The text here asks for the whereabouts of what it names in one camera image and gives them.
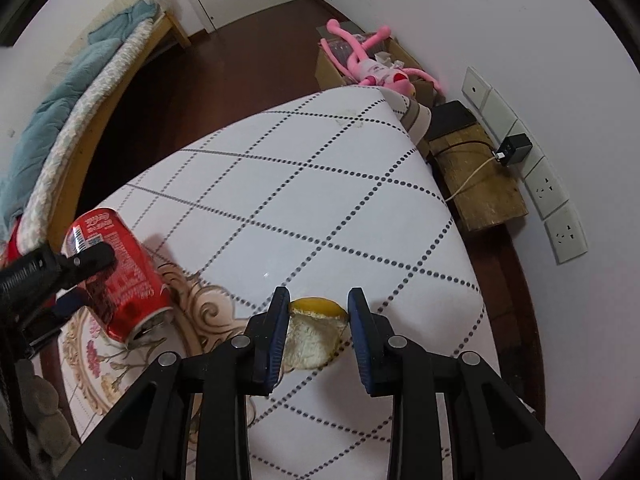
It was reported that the red cola can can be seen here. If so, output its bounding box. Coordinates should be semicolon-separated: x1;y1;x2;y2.
63;208;174;346

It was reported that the yellow fruit peel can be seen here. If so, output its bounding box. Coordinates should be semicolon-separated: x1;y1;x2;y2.
282;297;348;372

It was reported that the red blanket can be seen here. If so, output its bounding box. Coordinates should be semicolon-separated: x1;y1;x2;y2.
1;216;26;269

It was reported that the pink checkered bed sheet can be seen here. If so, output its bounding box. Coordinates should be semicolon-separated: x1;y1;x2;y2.
1;18;154;255

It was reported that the light blue duvet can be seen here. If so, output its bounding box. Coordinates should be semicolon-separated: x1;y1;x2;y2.
1;0;158;240

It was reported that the white floral tablecloth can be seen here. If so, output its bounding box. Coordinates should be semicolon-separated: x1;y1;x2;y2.
56;84;501;480

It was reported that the wooden block stool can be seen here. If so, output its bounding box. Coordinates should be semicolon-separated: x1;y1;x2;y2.
425;101;528;233

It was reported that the black power adapter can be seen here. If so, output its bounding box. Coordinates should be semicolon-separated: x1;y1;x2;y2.
495;133;533;167

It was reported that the pink plush toy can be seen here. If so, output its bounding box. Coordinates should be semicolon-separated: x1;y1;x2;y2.
320;18;442;96

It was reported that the white wall socket strip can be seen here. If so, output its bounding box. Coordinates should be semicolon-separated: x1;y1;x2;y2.
461;66;588;264

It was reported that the beige charging cable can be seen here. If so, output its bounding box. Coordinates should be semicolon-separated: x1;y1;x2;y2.
444;150;504;204

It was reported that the wooden bed frame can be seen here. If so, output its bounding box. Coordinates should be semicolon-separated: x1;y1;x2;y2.
38;11;191;249

